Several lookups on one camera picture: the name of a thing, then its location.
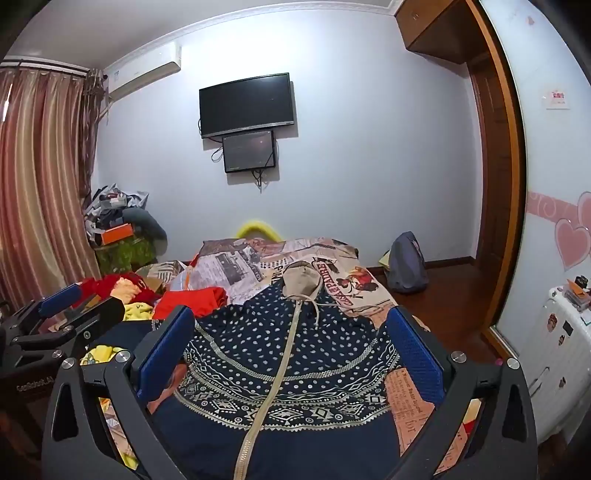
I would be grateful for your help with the grey backpack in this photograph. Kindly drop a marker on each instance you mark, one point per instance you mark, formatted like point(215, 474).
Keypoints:
point(407, 265)

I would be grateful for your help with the pile of bags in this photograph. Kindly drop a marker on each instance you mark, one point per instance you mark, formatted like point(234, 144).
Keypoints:
point(111, 203)

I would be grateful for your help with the yellow foam tube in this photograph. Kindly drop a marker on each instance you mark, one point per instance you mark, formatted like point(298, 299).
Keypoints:
point(258, 227)

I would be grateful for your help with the white air conditioner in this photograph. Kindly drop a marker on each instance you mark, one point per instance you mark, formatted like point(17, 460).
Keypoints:
point(143, 71)

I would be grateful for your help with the small wall sign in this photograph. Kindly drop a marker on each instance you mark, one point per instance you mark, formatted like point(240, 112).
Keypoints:
point(557, 98)

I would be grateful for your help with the red plush toy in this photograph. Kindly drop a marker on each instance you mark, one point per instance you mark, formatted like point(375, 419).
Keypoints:
point(101, 284)

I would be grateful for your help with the cardboard box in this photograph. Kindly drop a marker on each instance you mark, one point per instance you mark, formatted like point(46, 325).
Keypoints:
point(161, 274)

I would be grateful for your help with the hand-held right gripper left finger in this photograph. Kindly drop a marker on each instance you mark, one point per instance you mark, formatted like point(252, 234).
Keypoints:
point(166, 350)

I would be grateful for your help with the yellow paper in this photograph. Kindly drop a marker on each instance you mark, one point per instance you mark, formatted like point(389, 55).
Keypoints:
point(384, 260)

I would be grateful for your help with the yellow garment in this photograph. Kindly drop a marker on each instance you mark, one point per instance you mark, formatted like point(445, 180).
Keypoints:
point(138, 312)

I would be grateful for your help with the wooden overhead cabinet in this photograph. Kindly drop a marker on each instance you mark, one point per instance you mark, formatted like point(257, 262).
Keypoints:
point(429, 27)

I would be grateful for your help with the red folded cloth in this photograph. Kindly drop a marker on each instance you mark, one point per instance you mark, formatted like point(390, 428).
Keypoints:
point(194, 300)

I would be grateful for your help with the pink heart wall stickers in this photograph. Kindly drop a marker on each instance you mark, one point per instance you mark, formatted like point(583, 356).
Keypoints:
point(572, 235)

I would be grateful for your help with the green patterned box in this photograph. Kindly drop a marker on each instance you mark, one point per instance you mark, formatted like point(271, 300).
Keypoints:
point(127, 256)

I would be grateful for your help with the printed bed sheet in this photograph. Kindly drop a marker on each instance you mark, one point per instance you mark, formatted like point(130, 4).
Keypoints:
point(332, 272)

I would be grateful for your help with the navy patterned hooded jacket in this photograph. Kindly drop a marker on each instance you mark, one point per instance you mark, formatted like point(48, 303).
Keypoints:
point(295, 350)

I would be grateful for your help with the striped pink curtain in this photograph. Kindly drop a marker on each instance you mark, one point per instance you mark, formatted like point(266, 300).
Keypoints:
point(41, 184)

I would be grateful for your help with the small black monitor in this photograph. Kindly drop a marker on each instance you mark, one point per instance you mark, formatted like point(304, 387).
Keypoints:
point(249, 151)

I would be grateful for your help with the wooden door frame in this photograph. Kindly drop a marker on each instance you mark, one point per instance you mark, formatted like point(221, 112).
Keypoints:
point(508, 184)

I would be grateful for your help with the black wall television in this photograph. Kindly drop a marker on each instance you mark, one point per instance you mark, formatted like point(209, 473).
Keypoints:
point(247, 104)

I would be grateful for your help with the grey cushion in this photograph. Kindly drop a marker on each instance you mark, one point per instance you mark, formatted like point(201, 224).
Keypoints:
point(150, 224)

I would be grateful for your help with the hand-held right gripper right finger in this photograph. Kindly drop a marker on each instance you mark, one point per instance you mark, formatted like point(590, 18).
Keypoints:
point(415, 355)

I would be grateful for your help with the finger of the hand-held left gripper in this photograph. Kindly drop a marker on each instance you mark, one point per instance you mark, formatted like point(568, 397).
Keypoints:
point(99, 316)
point(60, 295)

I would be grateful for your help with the orange box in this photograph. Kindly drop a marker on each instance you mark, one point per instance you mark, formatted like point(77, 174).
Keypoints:
point(117, 234)

